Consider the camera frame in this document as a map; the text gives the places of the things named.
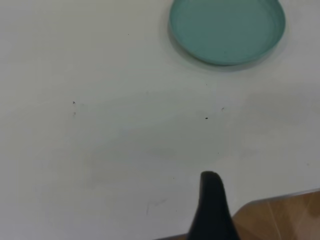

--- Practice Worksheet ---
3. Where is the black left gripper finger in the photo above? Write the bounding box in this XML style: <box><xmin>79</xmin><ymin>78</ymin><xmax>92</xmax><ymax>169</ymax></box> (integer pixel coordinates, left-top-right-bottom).
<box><xmin>186</xmin><ymin>171</ymin><xmax>242</xmax><ymax>240</ymax></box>

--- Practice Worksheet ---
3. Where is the green round plate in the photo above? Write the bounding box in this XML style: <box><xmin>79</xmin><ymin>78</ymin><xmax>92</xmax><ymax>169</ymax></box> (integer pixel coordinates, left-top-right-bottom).
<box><xmin>169</xmin><ymin>0</ymin><xmax>287</xmax><ymax>67</ymax></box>

